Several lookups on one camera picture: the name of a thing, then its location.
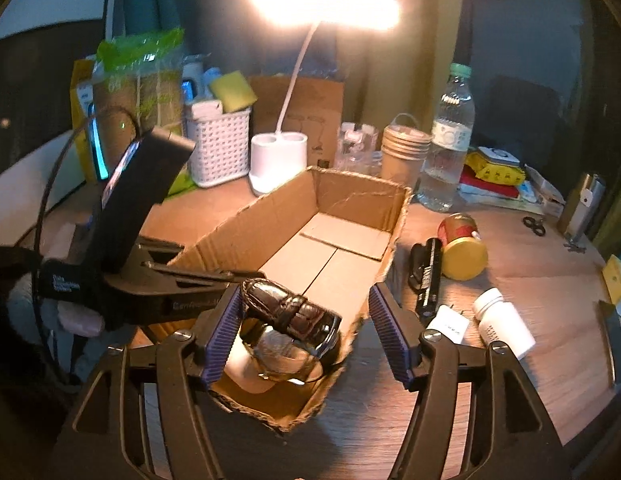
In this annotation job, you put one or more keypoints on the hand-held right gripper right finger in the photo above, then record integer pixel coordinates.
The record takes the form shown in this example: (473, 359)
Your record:
(388, 335)

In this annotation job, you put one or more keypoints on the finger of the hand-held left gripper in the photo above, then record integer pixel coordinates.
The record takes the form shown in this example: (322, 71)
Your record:
(210, 275)

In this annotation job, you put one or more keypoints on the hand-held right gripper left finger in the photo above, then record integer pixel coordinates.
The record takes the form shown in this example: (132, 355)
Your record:
(223, 340)

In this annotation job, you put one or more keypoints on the cardboard box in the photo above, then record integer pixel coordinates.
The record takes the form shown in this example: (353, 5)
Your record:
(340, 270)

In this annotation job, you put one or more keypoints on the red can with gold lid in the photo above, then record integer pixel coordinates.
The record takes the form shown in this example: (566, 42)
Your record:
(463, 255)

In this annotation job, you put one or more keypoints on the white pill bottle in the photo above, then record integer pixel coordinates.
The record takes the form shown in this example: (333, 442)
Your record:
(505, 325)

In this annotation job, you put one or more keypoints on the person's left hand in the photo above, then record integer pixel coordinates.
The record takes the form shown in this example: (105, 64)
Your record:
(80, 321)

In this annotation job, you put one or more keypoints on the small white container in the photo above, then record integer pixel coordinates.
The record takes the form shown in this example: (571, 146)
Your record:
(245, 370)

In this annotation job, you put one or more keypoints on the white paper tag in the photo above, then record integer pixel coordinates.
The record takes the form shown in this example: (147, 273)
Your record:
(445, 325)

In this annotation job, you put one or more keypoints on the black rectangular tool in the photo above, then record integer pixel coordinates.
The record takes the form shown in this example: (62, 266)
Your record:
(429, 280)

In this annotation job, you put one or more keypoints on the white plastic basket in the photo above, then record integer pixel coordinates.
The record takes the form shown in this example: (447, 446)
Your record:
(218, 150)

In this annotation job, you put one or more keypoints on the yellow carton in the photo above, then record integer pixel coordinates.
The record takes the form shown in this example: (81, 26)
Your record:
(80, 110)

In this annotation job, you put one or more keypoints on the white carton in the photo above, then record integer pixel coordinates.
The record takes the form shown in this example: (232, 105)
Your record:
(205, 109)

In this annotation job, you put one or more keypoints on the tall green brown packet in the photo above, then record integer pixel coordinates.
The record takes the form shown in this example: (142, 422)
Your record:
(155, 85)

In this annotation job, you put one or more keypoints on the blue white item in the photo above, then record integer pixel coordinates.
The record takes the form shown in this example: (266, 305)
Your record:
(188, 91)

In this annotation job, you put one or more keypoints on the white desk lamp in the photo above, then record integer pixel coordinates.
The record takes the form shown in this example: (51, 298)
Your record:
(278, 160)

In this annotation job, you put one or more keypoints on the yellow green sponge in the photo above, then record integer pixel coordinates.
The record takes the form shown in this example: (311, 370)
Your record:
(233, 92)

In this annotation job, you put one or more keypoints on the red book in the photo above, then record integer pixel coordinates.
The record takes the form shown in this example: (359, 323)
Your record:
(483, 190)

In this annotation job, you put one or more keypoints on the stack of brown paper cups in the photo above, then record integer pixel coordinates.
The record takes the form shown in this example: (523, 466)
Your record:
(403, 160)

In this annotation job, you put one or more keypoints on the stack of papers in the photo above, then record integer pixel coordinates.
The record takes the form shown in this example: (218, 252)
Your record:
(510, 204)

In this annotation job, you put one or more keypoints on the black scissors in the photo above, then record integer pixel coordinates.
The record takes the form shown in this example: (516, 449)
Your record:
(534, 225)

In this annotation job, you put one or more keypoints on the clear plastic water bottle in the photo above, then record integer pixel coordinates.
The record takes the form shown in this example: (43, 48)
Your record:
(445, 160)

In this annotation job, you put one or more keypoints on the yellow wipes packet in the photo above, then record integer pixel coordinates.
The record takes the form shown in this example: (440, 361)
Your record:
(490, 172)

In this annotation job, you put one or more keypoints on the brown cardboard sheet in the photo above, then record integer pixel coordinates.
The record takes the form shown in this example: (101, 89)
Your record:
(315, 110)

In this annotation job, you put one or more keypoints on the bunch of keys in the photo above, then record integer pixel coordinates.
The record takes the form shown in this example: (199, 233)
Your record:
(573, 247)

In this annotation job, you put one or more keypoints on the white power bank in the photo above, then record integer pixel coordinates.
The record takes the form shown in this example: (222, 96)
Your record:
(498, 155)

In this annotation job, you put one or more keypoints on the white flat box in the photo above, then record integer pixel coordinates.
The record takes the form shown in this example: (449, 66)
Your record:
(545, 190)

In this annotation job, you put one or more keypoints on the black flat item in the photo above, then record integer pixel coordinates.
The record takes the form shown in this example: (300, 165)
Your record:
(613, 340)

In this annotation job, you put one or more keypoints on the metal flask with tag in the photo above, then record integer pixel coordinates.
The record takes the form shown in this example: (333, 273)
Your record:
(580, 205)

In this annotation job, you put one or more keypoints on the yellow white box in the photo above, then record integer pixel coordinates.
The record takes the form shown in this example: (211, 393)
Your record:
(618, 280)

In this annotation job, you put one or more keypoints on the olive curtain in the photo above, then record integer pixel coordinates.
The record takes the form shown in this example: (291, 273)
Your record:
(430, 45)

